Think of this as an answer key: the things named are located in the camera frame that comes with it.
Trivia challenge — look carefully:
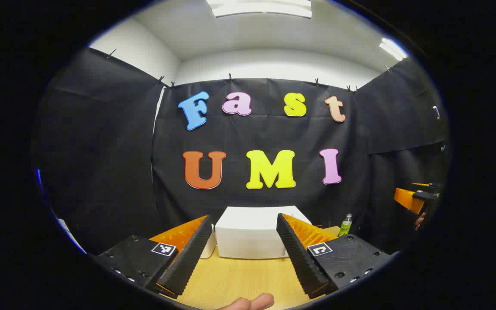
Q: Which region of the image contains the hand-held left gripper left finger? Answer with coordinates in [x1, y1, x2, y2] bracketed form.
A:
[95, 214, 213, 300]

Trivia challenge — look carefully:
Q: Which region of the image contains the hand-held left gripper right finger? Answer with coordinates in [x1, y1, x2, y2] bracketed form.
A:
[276, 213, 393, 300]

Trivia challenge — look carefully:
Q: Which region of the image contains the white microwave oven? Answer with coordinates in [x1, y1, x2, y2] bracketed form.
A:
[215, 206, 313, 260]

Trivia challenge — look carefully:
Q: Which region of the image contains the white toaster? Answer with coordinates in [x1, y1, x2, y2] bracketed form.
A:
[200, 224, 217, 259]

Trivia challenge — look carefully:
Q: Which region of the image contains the green drink bottle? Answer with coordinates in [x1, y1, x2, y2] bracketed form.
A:
[338, 214, 353, 237]

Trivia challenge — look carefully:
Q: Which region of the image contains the black backdrop cloth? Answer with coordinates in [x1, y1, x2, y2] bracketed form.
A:
[33, 47, 451, 259]

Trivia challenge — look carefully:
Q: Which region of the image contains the small ceiling light panel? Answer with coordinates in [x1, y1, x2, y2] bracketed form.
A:
[379, 37, 409, 61]

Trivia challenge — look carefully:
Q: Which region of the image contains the row of small cloth clips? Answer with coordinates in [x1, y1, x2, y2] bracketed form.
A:
[106, 50, 393, 93]

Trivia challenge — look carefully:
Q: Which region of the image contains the long ceiling light panel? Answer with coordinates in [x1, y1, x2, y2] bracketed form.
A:
[206, 0, 313, 19]

